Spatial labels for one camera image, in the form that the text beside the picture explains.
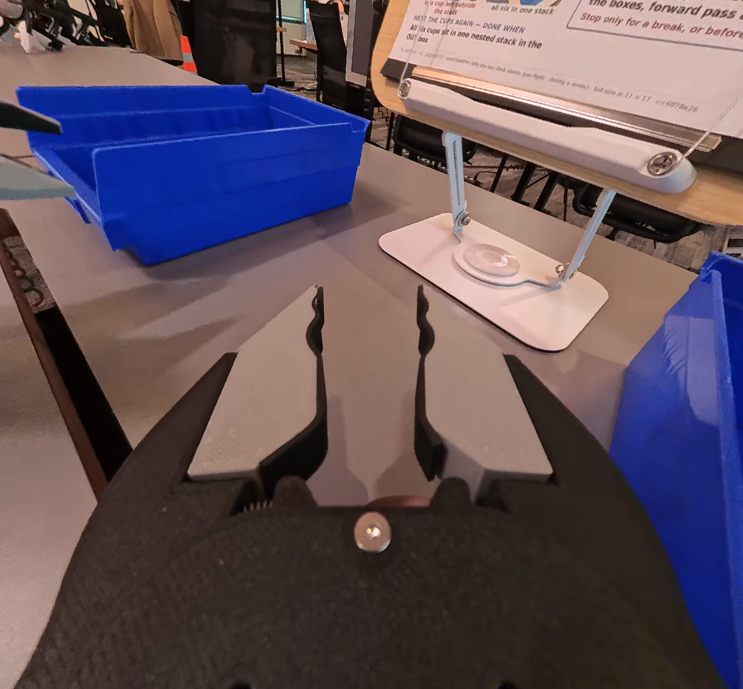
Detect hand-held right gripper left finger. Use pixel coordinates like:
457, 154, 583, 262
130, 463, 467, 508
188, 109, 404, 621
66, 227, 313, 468
186, 285, 329, 491

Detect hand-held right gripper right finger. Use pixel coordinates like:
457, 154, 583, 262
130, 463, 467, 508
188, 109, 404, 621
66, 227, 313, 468
414, 285, 555, 499

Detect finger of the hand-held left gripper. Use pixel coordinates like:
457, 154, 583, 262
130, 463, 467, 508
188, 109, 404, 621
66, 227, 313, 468
0, 156, 77, 201
0, 98, 63, 135

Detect blue plastic bin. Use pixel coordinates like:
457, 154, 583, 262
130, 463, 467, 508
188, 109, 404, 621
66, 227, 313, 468
609, 251, 743, 689
16, 84, 371, 267

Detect brown jacket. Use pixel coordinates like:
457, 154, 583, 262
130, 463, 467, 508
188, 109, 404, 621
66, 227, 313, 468
122, 0, 185, 63

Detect black office chair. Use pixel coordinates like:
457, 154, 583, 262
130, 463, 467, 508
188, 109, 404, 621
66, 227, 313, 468
305, 0, 372, 112
392, 111, 485, 170
186, 0, 279, 89
572, 178, 706, 244

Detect black pole stand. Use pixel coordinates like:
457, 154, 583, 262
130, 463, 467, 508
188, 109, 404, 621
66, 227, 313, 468
273, 0, 291, 86

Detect grey framed partition panel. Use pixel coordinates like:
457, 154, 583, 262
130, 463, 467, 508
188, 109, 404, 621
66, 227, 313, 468
345, 0, 407, 86

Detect printed instruction sheet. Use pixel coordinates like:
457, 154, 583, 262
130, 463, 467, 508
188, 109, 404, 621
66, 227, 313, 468
388, 0, 743, 138

